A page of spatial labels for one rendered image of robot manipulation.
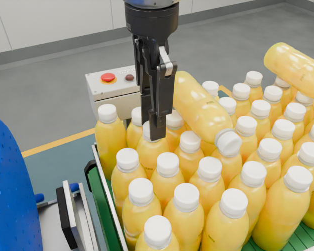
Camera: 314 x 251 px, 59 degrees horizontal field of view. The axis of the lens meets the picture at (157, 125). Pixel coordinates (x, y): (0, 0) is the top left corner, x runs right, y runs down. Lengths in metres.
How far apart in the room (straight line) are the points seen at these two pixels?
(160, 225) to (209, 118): 0.20
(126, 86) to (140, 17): 0.32
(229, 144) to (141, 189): 0.16
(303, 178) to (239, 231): 0.14
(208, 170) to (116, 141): 0.24
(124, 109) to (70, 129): 1.62
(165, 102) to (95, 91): 0.29
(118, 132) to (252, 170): 0.29
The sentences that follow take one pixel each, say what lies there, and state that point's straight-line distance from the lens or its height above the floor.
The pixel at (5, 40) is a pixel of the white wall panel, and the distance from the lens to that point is 3.38.
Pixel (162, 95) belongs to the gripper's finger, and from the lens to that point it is 0.41.
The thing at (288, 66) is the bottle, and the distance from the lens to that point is 0.71.
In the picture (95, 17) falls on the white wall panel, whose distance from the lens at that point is 3.49.
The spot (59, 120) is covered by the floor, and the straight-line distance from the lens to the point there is 2.43.
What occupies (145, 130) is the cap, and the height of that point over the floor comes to 1.13.
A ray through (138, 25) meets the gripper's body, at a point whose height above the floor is 1.33.
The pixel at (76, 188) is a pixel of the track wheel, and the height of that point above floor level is 0.97.
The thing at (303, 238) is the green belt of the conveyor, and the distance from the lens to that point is 0.71.
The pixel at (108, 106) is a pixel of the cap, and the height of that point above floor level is 1.11.
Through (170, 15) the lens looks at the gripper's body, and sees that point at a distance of 0.39.
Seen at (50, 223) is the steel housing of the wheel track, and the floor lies 0.93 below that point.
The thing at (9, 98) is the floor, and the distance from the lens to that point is 2.87.
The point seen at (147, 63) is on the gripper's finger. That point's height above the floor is 1.27.
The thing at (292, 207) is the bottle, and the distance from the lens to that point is 0.54.
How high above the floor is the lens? 1.47
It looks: 41 degrees down
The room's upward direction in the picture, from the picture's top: straight up
